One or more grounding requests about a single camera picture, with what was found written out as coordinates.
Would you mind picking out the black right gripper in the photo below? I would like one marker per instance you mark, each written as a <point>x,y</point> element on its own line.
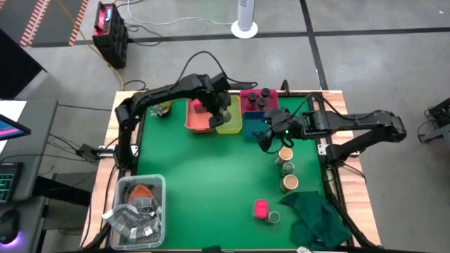
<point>286,123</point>

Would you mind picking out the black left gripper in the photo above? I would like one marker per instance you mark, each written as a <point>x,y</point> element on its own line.
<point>216,102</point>

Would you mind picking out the pink block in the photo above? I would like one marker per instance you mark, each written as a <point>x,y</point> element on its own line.
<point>261,209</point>
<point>198,105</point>

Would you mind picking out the black-lid spice jar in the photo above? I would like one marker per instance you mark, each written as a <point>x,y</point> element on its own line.
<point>261,103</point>
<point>252,97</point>
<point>265,92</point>

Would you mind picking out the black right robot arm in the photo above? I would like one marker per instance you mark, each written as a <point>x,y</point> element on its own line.
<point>351,121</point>

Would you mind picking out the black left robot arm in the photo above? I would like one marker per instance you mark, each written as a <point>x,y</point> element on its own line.
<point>165,92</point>

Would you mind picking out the yellow plastic bin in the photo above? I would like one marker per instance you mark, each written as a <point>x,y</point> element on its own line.
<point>235,123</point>

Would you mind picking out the blue plastic bin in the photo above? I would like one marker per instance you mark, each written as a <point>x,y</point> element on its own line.
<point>253,124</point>

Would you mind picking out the orange plastic bin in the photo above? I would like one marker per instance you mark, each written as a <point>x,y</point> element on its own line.
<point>197,123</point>

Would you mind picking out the red plastic bin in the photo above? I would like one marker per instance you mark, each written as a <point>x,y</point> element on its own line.
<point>244,92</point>

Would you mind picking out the small potted plant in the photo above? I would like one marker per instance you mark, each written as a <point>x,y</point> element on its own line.
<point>161,109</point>

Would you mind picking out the green table mat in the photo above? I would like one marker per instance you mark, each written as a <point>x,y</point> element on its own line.
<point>211,182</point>

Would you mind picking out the dark green cloth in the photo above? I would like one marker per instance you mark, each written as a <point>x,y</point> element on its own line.
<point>316,218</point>

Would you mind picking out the clear plastic container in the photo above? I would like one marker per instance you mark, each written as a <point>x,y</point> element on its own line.
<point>159,182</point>

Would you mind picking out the white pole with round base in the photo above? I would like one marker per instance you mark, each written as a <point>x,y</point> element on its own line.
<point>245,14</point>

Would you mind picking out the orange cloth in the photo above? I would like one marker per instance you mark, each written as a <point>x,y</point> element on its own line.
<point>140,191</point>

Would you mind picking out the white paper tag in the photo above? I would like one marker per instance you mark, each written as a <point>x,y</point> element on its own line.
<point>303,250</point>

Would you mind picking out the black crate with red top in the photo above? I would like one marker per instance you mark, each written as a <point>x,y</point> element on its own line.
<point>112,38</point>

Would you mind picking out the grey plaid cloth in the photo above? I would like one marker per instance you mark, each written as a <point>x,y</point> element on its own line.
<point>130,218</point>

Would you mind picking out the black power adapter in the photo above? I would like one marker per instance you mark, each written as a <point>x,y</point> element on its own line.
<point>88,152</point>

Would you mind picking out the grey desk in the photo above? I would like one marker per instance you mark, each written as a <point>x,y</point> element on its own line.
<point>38,140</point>

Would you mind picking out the black mat with striped edges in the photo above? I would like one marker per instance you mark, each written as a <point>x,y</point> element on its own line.
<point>52,21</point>

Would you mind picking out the white paper sheet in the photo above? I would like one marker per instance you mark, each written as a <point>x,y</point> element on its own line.
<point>10,109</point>

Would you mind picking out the computer monitor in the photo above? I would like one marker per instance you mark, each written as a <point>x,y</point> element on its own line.
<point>10,128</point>

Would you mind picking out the black panel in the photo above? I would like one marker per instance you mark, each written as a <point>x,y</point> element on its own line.
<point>14,70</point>

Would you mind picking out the black keyboard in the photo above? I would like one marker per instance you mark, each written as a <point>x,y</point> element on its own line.
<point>7,182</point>

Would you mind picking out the black computer mouse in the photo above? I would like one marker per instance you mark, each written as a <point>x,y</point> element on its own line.
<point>8,225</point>

